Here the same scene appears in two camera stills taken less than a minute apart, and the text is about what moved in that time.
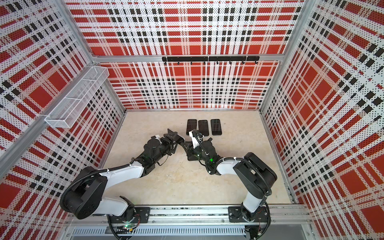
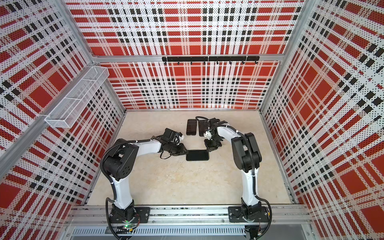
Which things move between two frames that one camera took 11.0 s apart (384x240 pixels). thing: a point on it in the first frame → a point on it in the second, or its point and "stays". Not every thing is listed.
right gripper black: x=190 y=149 → x=210 y=147
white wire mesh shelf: x=67 y=111 stays
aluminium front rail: x=283 y=215 stays
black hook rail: x=216 y=58 stays
